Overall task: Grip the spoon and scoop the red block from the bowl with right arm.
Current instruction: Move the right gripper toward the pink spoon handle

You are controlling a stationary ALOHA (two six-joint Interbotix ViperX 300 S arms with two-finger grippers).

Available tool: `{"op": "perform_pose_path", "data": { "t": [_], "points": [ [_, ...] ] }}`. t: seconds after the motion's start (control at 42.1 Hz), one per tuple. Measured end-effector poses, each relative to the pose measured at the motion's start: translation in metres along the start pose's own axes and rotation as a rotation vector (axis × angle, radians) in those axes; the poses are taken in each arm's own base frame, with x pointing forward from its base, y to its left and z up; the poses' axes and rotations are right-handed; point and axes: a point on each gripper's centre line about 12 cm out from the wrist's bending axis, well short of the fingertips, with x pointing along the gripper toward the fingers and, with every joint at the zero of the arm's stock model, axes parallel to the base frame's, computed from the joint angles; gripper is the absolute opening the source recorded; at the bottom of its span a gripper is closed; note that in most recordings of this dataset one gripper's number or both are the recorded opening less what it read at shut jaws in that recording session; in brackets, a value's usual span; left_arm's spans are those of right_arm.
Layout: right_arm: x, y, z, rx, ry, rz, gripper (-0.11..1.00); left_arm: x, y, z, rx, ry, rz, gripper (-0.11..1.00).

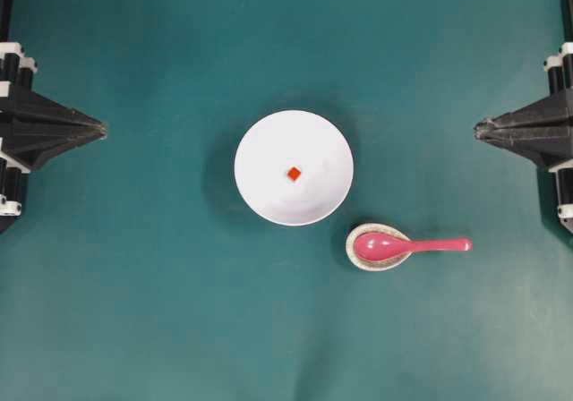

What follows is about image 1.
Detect black frame post left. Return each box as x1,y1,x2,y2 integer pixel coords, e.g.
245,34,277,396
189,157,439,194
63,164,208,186
0,0,13,42

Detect small red block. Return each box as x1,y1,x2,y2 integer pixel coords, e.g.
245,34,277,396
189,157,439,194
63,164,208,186
286,166,302,182

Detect pink plastic spoon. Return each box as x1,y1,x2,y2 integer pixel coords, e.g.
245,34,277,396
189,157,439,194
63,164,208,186
354,233,473,261

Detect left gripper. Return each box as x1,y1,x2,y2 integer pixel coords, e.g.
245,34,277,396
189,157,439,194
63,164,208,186
0,40,108,235

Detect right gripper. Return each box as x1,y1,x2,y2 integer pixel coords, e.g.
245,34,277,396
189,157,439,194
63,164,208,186
473,41,573,235

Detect speckled ceramic spoon rest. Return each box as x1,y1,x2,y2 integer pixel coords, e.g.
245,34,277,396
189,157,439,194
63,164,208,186
346,223,410,272

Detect black frame post right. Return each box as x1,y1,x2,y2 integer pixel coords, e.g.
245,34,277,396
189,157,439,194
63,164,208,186
560,0,573,42

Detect black frame post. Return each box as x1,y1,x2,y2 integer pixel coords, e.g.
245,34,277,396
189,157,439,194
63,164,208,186
560,0,573,42
0,0,13,42

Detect white round bowl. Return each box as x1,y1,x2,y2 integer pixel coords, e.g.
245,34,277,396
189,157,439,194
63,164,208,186
234,110,354,226

